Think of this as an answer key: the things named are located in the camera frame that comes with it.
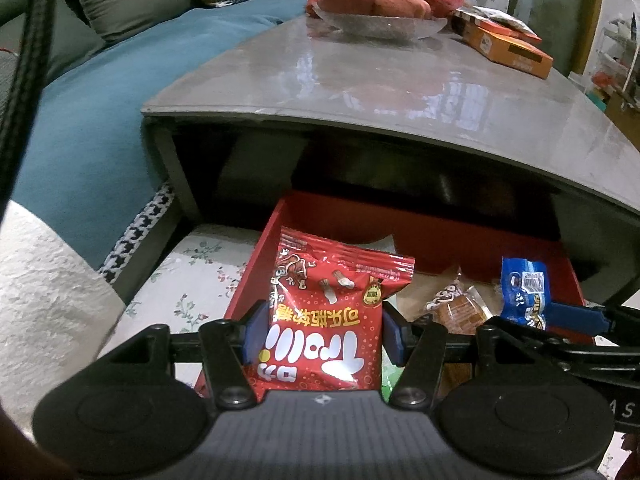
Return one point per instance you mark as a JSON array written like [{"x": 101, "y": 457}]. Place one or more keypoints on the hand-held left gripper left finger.
[{"x": 255, "y": 332}]

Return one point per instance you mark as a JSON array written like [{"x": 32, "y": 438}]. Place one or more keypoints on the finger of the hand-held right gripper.
[
  {"x": 580, "y": 317},
  {"x": 575, "y": 347}
]

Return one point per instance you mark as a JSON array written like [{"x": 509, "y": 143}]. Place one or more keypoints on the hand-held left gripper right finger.
[{"x": 392, "y": 336}]

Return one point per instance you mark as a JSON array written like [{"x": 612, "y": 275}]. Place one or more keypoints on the blue snack packet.
[{"x": 525, "y": 290}]

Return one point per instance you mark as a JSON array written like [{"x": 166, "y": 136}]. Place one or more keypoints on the clear packet of brown snack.
[{"x": 460, "y": 310}]

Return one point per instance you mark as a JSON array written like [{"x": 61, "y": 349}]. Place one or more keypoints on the red snack bag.
[{"x": 325, "y": 310}]

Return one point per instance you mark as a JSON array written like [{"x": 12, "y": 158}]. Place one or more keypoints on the red drawer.
[{"x": 450, "y": 235}]

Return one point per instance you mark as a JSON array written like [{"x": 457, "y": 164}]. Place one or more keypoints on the floral mat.
[{"x": 200, "y": 280}]

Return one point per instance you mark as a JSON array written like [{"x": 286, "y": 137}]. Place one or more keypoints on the grey coffee table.
[{"x": 181, "y": 170}]

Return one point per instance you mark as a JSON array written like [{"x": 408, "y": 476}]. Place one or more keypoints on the brown cardboard box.
[{"x": 625, "y": 115}]

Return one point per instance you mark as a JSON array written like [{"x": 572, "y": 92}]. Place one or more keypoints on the white fluffy rug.
[{"x": 45, "y": 310}]

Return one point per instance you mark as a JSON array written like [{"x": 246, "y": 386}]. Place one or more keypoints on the teal blanket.
[{"x": 100, "y": 125}]

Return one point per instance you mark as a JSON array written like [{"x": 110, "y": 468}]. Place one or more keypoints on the orange cardboard box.
[
  {"x": 515, "y": 55},
  {"x": 490, "y": 22}
]

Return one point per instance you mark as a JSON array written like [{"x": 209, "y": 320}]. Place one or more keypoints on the glass fruit bowl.
[{"x": 380, "y": 25}]

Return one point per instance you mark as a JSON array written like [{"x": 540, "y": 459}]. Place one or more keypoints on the pale red apple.
[{"x": 402, "y": 2}]

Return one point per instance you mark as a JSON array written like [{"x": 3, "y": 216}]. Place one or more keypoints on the green sofa cushion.
[{"x": 135, "y": 5}]

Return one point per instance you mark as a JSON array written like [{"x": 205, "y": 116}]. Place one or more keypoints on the green sofa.
[{"x": 65, "y": 25}]

